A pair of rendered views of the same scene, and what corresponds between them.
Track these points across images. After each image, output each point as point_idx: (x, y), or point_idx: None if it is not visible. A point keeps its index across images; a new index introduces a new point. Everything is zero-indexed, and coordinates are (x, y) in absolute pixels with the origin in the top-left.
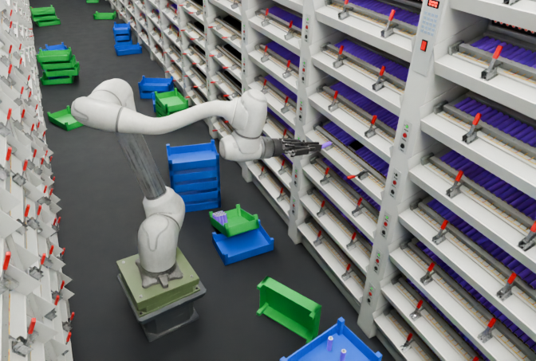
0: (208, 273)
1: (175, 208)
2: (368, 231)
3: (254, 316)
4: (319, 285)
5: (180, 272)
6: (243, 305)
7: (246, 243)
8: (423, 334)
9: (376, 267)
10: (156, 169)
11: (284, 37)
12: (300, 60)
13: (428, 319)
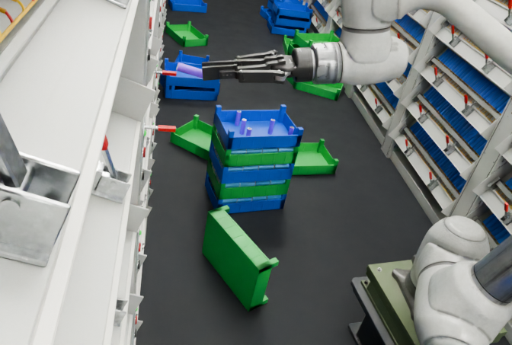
0: None
1: (438, 272)
2: (148, 125)
3: (270, 300)
4: (152, 309)
5: (397, 272)
6: (281, 321)
7: None
8: (153, 117)
9: (152, 141)
10: (511, 239)
11: (114, 11)
12: (145, 9)
13: None
